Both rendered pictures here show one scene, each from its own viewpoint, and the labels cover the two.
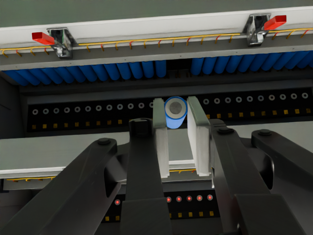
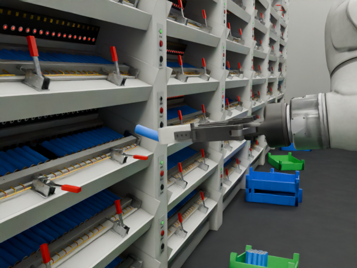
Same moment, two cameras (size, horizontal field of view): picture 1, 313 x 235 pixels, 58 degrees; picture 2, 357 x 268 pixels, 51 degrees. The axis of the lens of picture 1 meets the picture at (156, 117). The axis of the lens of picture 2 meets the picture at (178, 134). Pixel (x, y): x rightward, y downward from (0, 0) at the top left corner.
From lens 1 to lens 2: 0.67 m
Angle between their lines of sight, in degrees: 69
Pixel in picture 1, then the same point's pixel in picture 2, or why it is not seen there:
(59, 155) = (125, 93)
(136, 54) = (86, 155)
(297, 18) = (19, 201)
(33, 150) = (131, 96)
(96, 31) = (108, 165)
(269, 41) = (22, 181)
